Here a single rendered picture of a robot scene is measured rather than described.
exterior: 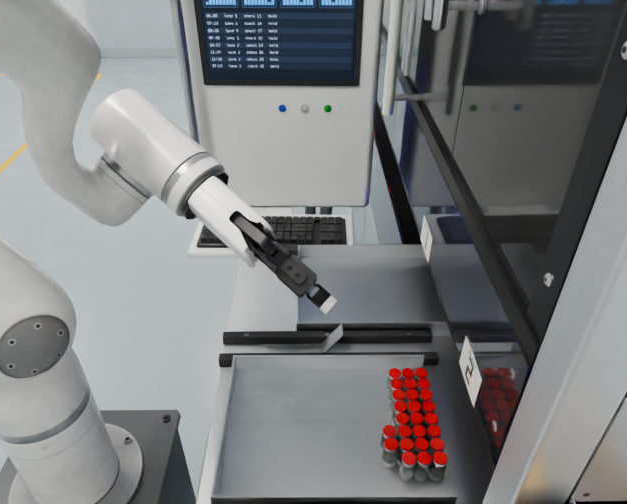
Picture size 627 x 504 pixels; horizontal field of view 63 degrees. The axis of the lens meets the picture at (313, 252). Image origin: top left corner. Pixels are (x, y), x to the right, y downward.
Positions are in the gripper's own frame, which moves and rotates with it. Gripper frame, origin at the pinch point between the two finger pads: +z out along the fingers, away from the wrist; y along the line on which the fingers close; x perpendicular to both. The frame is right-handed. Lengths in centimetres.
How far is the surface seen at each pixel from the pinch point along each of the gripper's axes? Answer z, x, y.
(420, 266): 14, 25, -55
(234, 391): 2.1, -19.5, -30.6
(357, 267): 3, 15, -55
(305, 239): -13, 15, -73
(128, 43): -356, 105, -447
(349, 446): 21.7, -12.4, -23.1
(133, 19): -359, 124, -429
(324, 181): -21, 33, -81
